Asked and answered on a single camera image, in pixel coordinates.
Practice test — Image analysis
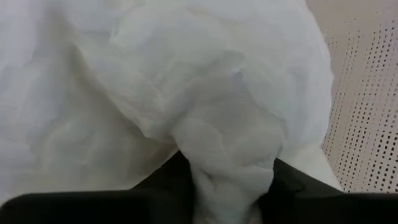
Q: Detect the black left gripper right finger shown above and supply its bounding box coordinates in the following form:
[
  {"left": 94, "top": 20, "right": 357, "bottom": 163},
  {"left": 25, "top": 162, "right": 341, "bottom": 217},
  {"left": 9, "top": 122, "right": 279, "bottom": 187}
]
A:
[{"left": 257, "top": 157, "right": 343, "bottom": 224}]

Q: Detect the white perforated plastic bin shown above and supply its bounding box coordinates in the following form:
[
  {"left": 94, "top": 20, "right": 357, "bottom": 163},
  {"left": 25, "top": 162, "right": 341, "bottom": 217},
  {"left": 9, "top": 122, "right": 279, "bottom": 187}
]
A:
[{"left": 304, "top": 0, "right": 398, "bottom": 194}]

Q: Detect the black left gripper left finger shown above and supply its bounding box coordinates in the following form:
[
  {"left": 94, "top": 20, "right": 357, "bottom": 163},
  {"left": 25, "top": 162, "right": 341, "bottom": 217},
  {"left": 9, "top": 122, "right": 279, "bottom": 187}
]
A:
[{"left": 124, "top": 151, "right": 198, "bottom": 224}]

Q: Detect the white cloth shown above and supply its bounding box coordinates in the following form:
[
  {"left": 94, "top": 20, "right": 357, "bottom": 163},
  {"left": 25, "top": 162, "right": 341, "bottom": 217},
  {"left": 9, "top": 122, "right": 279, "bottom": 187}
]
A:
[{"left": 0, "top": 0, "right": 345, "bottom": 224}]

